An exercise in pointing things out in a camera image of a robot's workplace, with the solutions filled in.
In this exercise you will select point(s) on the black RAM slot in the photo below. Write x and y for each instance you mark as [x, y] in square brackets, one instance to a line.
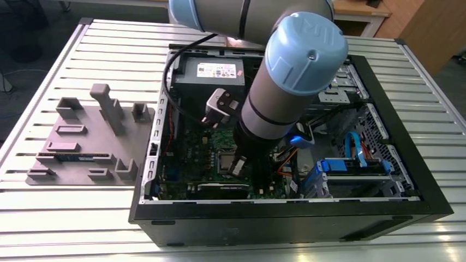
[258, 177]
[263, 177]
[269, 177]

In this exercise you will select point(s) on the graphics card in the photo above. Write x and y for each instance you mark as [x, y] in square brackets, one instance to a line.
[222, 189]

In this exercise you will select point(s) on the grey power supply unit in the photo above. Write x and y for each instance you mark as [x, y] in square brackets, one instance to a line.
[218, 80]

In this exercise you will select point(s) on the silver CPU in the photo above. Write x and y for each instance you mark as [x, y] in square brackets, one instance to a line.
[225, 163]

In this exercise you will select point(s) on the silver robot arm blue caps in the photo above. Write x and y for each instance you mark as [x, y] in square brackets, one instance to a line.
[277, 90]

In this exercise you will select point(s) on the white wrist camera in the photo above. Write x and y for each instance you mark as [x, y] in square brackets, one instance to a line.
[222, 106]
[303, 136]

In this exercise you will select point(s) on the metal disk bay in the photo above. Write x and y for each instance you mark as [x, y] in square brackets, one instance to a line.
[364, 178]

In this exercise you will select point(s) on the hard disk in blue carrier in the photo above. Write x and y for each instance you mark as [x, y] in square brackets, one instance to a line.
[337, 165]

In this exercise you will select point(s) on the metal drive cage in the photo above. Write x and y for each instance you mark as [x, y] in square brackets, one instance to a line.
[338, 98]

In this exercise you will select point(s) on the green Dell motherboard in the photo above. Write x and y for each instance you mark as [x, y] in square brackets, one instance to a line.
[197, 163]

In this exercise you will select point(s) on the black chair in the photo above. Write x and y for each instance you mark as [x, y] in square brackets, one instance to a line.
[26, 32]

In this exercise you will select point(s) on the empty blue disk carrier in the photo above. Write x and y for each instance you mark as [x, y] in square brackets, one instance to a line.
[309, 185]

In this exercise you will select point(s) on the grey parts rack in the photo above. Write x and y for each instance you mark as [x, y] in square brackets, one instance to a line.
[95, 136]

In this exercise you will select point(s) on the wooden cabinet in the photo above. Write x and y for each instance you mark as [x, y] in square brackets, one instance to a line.
[429, 32]

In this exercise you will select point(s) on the wooden desk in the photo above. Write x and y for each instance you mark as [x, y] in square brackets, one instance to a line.
[364, 12]

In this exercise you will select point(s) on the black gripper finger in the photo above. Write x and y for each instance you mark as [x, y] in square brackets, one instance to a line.
[239, 166]

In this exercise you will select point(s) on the black PC case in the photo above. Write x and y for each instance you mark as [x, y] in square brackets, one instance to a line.
[255, 218]

